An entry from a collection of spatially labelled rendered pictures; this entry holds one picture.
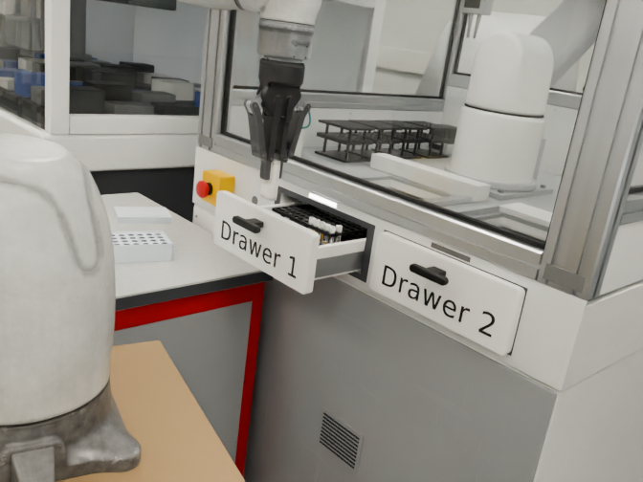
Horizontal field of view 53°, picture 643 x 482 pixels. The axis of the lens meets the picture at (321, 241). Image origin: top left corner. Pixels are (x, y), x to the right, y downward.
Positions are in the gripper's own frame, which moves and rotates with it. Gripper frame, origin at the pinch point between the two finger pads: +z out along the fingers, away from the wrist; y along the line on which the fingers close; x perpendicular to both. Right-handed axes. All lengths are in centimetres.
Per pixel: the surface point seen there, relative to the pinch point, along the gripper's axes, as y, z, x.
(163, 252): -5.7, 21.7, 25.1
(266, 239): 1.0, 11.5, 0.6
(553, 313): 16, 9, -48
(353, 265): 13.9, 14.7, -9.8
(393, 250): 14.4, 8.9, -18.1
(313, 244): 1.4, 8.4, -11.4
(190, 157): 35, 16, 83
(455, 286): 14.4, 10.3, -32.0
